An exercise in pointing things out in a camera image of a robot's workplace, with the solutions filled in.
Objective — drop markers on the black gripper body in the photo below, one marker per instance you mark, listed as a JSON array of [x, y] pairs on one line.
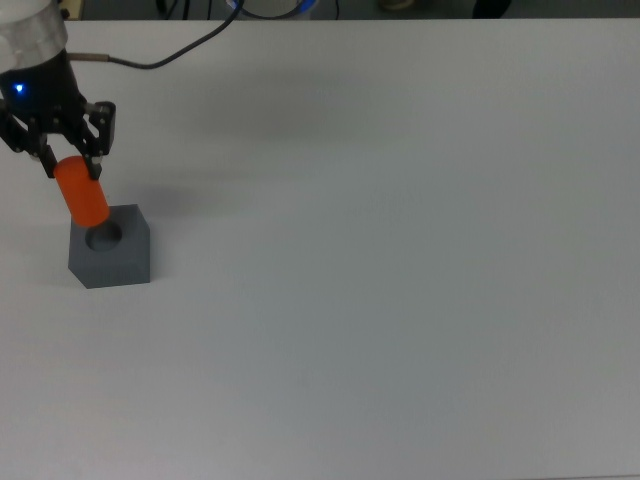
[[45, 95]]

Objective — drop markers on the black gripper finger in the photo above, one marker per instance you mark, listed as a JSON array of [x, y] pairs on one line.
[[20, 137], [104, 127]]

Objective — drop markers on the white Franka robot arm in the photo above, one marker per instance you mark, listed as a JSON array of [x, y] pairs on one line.
[[30, 30]]

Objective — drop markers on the grey block with round hole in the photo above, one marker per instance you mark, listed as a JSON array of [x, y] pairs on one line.
[[115, 265]]

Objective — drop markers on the orange cylinder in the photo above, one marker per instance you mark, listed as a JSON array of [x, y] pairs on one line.
[[82, 192]]

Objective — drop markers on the white round bin blue rim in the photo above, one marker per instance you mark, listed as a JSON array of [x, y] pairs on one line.
[[272, 7]]

